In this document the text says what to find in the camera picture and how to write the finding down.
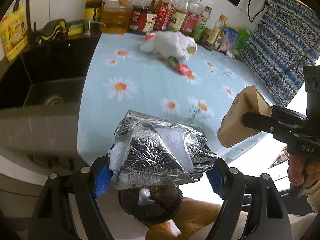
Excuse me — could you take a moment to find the black trash bin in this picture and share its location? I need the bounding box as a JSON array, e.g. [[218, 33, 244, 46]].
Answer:
[[118, 186, 182, 226]]

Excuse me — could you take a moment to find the black power cable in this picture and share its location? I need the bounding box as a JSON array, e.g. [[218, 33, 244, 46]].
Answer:
[[247, 0, 270, 23]]

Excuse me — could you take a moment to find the green seasoning bag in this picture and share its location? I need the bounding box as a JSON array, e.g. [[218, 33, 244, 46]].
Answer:
[[234, 29, 253, 58]]

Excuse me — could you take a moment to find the person's right hand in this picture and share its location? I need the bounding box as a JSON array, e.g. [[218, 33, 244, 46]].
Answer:
[[287, 153, 320, 186]]

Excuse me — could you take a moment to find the black yellow sponge cloth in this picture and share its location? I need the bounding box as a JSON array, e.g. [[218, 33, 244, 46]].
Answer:
[[34, 18, 84, 43]]

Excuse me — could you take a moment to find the dark soy sauce jug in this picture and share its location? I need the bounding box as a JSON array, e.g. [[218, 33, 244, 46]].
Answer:
[[128, 0, 163, 35]]

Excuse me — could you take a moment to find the black sink basin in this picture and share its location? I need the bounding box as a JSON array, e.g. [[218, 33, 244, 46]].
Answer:
[[1, 35, 100, 109]]

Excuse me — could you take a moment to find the brown paper bag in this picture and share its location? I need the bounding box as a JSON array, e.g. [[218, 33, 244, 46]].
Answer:
[[217, 85, 272, 148]]

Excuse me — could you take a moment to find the yellow detergent refill bag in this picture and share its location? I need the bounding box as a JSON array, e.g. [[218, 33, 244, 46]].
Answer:
[[1, 5, 28, 62]]

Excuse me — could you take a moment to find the green label oil bottle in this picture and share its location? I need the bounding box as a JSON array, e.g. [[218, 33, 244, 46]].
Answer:
[[191, 6, 212, 42]]

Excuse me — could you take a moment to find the white cloth towel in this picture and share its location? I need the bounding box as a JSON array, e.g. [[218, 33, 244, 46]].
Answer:
[[140, 31, 197, 61]]

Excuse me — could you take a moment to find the red green snack wrapper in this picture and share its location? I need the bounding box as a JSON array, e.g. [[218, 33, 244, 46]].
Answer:
[[168, 56, 192, 76]]

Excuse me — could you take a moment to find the metal soap dispenser pump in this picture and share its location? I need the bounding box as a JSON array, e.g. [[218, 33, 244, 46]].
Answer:
[[83, 19, 106, 36]]

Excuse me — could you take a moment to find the red white snack packet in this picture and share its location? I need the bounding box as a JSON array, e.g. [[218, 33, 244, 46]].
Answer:
[[145, 31, 157, 41]]

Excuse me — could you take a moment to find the red label liquor bottle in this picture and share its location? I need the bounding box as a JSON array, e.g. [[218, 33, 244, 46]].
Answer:
[[180, 0, 203, 36]]

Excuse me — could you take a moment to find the silver foil wrapper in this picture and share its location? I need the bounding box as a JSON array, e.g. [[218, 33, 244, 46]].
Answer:
[[108, 110, 218, 190]]

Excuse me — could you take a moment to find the daisy print blue tablecloth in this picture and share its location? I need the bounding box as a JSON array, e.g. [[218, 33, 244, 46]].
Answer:
[[78, 33, 274, 164]]

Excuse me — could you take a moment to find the clear vinegar bottle yellow cap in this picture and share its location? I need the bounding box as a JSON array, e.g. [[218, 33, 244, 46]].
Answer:
[[166, 0, 190, 31]]

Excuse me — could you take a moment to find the green yellow label bottle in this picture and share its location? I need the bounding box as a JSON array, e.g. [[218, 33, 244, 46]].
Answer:
[[84, 0, 104, 21]]

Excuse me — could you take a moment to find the patterned blue curtain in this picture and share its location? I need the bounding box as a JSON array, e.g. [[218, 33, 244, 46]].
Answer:
[[241, 0, 319, 107]]

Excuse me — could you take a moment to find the black kitchen faucet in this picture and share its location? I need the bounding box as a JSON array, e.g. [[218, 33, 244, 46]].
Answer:
[[12, 0, 34, 44]]

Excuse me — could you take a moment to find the large cooking oil jug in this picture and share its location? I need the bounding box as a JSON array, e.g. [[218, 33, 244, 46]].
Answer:
[[100, 0, 131, 34]]

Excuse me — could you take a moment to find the blue white plastic bag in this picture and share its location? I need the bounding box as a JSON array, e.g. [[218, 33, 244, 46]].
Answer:
[[218, 28, 238, 59]]

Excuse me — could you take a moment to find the small yellow cap bottle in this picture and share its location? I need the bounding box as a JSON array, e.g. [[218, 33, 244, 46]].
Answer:
[[204, 15, 228, 50]]

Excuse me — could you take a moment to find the red label sauce bottle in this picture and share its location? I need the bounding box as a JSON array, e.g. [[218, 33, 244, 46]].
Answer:
[[153, 0, 175, 31]]

